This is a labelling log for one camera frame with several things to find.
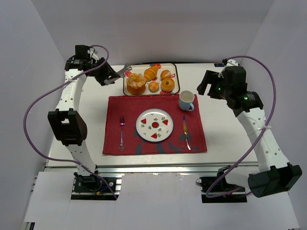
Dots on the orange bundt cake bread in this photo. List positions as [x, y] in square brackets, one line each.
[136, 84]

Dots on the light blue mug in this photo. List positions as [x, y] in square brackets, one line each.
[186, 99]

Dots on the small cream filled bun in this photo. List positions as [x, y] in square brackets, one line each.
[165, 74]

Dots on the red cloth placemat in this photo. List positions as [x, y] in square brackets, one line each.
[132, 107]

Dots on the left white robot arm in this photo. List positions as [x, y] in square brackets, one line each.
[67, 124]

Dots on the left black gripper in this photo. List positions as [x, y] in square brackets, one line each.
[109, 74]

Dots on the strawberry pattern serving tray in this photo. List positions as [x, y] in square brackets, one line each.
[161, 68]

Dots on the right blue table label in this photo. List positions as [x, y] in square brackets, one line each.
[218, 65]

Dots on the glazed donut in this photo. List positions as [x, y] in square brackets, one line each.
[167, 84]

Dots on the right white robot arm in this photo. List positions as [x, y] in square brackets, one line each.
[263, 169]

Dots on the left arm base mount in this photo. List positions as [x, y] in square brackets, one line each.
[92, 188]

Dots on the silver fork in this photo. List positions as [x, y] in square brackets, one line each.
[122, 124]

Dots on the small round muffin bun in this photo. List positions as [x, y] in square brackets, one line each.
[153, 86]

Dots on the white watermelon pattern plate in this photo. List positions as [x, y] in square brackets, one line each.
[154, 125]

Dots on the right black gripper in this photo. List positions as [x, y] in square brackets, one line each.
[208, 84]

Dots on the croissant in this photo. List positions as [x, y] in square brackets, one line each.
[151, 73]

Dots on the iridescent table knife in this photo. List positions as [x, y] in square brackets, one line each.
[186, 133]

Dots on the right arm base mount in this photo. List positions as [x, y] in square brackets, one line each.
[205, 182]

